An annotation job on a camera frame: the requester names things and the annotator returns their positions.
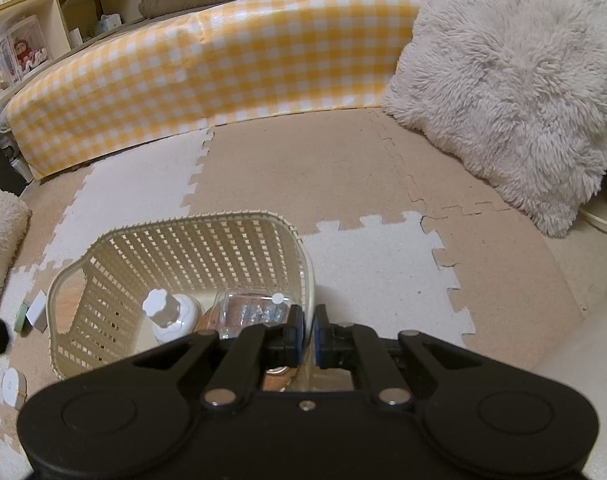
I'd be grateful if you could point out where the black box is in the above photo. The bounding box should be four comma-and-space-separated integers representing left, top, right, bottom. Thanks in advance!
0, 120, 27, 197

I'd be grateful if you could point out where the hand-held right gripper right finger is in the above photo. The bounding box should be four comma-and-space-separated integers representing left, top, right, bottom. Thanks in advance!
314, 305, 514, 407

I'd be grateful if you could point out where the small white box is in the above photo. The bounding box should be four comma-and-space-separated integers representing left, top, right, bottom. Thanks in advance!
26, 294, 49, 333

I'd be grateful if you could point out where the wooden shelf unit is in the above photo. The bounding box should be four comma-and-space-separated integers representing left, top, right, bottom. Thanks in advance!
0, 0, 163, 117

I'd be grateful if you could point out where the white round container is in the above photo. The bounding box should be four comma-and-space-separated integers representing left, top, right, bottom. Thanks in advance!
1, 368, 26, 408

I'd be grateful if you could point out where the clear compartment box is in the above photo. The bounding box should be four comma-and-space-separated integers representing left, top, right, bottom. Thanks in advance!
214, 290, 290, 339

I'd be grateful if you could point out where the white bottle with knobbed cap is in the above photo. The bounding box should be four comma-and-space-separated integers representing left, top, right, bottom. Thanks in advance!
142, 288, 202, 345

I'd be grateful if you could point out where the cream plastic basket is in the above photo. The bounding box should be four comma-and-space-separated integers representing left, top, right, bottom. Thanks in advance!
48, 209, 315, 381

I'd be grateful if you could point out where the bed with yellow checked cover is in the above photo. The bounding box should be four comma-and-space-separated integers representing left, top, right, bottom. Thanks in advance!
0, 0, 429, 181

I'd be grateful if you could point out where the beige white foam puzzle mat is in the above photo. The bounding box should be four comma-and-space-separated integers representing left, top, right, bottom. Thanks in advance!
0, 107, 585, 463

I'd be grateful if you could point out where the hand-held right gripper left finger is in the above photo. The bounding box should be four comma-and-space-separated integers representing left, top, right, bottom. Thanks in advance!
98, 305, 304, 407

